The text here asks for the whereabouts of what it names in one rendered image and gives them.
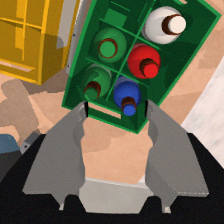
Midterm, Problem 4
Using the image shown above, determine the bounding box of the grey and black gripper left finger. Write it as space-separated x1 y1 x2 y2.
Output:
0 101 88 224

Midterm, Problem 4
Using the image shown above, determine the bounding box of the yellow divided crate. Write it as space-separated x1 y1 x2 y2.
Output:
0 0 80 85

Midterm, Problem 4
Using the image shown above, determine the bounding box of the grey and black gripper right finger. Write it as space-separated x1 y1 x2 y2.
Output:
145 99 224 224

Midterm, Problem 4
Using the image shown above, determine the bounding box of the green plastic crate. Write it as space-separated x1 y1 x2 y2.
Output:
61 0 222 134

